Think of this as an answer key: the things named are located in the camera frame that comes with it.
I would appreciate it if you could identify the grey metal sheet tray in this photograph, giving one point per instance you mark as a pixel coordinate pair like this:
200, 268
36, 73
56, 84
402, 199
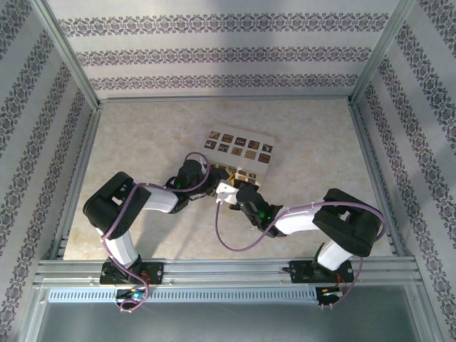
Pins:
228, 324

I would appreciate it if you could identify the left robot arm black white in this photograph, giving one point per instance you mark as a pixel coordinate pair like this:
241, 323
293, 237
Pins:
114, 206

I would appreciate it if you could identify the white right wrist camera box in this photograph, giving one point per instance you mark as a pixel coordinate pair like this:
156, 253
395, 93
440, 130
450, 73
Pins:
226, 190

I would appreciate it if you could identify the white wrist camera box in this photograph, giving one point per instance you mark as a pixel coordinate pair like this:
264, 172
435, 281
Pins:
205, 167
226, 190

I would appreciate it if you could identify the aluminium rear frame rail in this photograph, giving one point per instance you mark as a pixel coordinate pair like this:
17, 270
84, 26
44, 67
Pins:
221, 99

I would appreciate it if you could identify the white box with picture tiles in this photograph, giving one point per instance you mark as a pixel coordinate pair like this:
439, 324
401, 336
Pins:
242, 142

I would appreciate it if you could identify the aluminium frame post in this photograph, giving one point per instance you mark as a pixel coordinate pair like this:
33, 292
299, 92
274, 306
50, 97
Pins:
69, 53
383, 53

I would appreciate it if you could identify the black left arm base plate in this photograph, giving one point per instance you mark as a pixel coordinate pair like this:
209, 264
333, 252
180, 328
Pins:
156, 272

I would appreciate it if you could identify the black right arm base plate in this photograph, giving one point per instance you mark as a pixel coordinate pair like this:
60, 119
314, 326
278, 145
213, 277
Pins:
299, 272

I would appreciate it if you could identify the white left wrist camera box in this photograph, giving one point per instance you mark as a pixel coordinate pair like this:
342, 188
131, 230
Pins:
205, 167

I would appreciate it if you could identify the aluminium front frame rail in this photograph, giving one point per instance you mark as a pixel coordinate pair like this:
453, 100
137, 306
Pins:
221, 272

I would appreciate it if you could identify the aluminium side frame rail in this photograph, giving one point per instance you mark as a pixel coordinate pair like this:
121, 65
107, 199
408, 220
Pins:
87, 142
366, 142

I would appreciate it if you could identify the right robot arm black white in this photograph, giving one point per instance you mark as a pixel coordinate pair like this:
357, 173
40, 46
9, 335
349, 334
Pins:
349, 224

